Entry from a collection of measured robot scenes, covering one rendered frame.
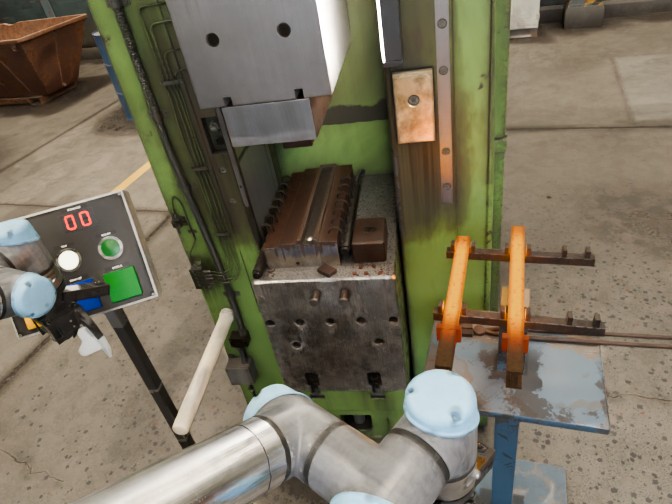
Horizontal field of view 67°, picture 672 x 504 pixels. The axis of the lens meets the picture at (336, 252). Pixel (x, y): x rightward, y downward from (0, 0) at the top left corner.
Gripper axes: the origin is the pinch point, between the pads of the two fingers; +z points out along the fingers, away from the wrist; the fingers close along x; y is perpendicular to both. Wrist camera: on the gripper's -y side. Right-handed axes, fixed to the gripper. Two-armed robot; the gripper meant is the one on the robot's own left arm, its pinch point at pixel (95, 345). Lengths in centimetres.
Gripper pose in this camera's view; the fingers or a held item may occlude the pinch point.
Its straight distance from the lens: 134.8
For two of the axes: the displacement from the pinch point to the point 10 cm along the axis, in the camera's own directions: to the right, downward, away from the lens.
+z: 1.5, 8.0, 5.8
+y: -5.4, 5.6, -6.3
